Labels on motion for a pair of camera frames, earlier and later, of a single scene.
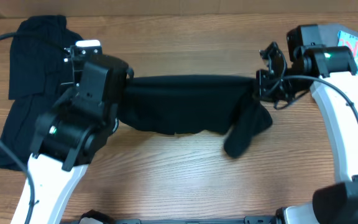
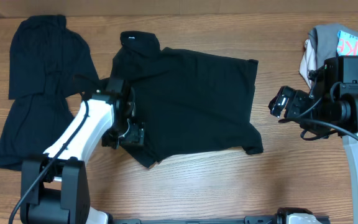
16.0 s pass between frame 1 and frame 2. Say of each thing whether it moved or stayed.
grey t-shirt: stayed
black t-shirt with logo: moved
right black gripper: moved
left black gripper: moved
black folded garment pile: stayed
